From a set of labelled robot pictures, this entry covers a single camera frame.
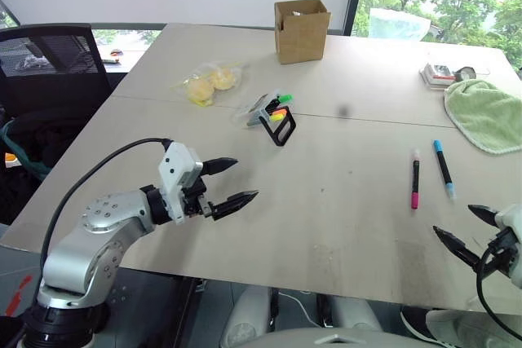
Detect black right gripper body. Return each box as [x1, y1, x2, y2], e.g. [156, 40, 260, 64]
[482, 227, 522, 280]

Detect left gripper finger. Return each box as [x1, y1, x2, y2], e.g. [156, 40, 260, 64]
[201, 156, 240, 178]
[207, 189, 261, 222]

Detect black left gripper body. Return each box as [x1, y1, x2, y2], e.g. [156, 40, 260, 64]
[181, 175, 216, 219]

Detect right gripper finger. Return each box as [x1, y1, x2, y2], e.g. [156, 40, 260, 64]
[467, 204, 501, 227]
[432, 225, 484, 272]

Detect blue black marker pen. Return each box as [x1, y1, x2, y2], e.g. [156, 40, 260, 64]
[432, 139, 457, 200]

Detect clear plastic highlighter pack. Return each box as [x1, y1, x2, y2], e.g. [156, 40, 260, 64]
[232, 88, 286, 130]

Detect pink black marker pen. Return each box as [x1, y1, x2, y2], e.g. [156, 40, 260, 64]
[409, 148, 422, 211]

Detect brown cardboard box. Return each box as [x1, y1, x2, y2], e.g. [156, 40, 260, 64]
[273, 0, 333, 66]

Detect plastic bag with yellow items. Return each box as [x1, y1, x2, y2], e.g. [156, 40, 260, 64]
[170, 60, 246, 108]

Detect grey trouser leg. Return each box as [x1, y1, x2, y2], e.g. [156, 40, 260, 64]
[425, 308, 522, 348]

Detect black white sneaker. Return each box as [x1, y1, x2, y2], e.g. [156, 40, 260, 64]
[400, 305, 440, 343]

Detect light green towel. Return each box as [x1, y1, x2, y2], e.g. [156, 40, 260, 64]
[443, 79, 522, 156]

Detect grey robot leg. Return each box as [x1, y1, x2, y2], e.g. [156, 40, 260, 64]
[219, 284, 273, 348]
[328, 293, 385, 333]

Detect round silver black gauge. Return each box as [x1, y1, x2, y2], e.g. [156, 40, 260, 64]
[453, 66, 477, 82]

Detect small orange white item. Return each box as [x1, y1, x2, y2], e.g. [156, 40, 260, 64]
[101, 48, 125, 64]

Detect grey robot torso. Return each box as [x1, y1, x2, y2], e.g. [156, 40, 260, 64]
[240, 326, 444, 348]

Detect black bag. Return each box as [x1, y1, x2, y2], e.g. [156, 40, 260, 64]
[0, 106, 103, 226]

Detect black mesh office chair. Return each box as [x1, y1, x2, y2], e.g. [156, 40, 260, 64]
[0, 23, 119, 129]

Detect red floor tape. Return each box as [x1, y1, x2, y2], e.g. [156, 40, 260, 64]
[5, 274, 34, 317]

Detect translucent plastic sheet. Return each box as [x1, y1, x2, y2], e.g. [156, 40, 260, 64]
[368, 7, 432, 42]

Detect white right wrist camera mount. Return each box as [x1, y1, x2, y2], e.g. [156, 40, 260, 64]
[493, 202, 522, 289]

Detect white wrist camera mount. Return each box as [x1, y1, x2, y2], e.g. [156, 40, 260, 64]
[493, 202, 522, 289]
[157, 141, 204, 225]

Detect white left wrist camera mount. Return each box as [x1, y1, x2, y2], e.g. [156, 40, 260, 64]
[157, 141, 204, 225]

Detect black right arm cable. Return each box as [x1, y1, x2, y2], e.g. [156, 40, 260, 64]
[476, 236, 522, 341]

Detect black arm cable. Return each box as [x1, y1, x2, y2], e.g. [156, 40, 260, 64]
[39, 137, 173, 280]
[476, 236, 522, 341]

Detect black metal bracket stand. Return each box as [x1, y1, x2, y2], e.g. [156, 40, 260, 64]
[257, 105, 298, 148]

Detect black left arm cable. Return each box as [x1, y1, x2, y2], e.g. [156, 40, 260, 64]
[39, 137, 173, 280]

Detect white floor cable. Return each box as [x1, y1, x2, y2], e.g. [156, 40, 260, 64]
[276, 289, 324, 328]

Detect teal cord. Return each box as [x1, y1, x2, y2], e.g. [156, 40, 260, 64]
[0, 118, 53, 181]

